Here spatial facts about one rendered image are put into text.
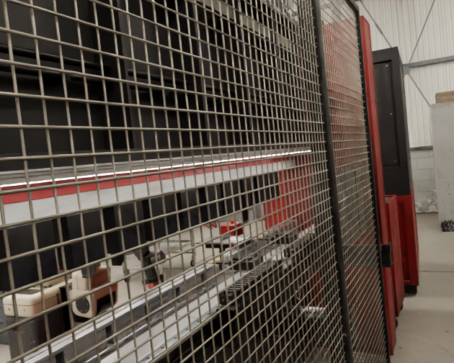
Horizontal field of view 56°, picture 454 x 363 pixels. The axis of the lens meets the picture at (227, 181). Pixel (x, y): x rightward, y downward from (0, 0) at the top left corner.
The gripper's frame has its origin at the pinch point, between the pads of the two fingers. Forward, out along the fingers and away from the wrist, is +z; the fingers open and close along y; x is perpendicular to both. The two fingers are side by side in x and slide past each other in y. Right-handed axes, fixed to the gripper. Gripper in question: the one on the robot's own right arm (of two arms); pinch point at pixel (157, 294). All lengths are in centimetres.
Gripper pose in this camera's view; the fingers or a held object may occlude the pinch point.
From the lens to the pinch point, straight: 231.8
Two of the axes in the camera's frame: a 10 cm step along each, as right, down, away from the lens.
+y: 7.9, -3.2, -5.3
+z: 3.2, 9.4, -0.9
